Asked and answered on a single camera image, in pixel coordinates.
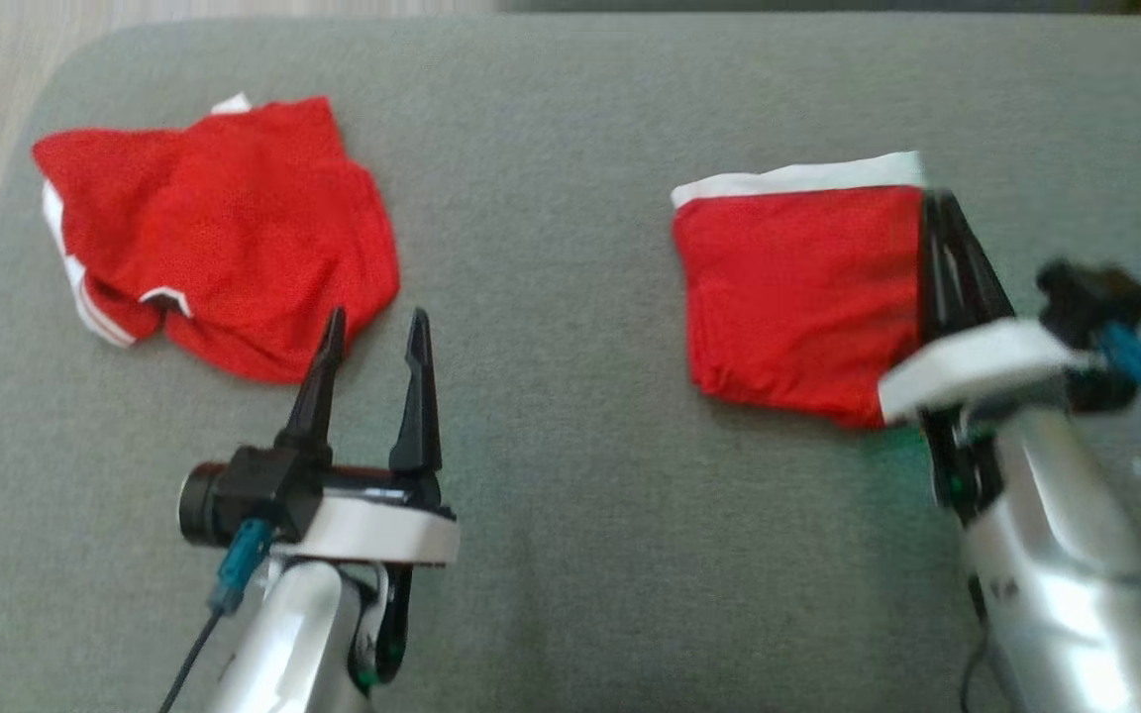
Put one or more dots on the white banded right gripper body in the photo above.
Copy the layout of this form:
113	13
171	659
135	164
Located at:
986	361

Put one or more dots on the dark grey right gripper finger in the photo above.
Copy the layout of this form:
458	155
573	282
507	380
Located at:
977	287
932	287

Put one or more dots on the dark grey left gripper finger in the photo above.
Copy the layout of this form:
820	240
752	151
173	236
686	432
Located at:
318	396
420	416

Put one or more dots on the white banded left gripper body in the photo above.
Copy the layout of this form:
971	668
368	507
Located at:
382	530

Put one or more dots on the red shorts with white trim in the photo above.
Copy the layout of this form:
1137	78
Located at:
788	287

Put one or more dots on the red basketball jersey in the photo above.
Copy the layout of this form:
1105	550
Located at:
234	218

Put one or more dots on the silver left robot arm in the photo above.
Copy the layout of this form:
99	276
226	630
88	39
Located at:
293	634

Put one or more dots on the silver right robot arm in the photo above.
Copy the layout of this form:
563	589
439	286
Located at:
1056	574

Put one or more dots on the grey fabric sofa chaise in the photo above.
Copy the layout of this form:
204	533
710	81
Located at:
570	495

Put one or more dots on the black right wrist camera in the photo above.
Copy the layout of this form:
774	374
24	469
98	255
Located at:
1095	292

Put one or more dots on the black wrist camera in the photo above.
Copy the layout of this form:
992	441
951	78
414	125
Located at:
234	490
1095	292

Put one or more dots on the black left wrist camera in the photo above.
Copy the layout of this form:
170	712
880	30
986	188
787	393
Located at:
234	490

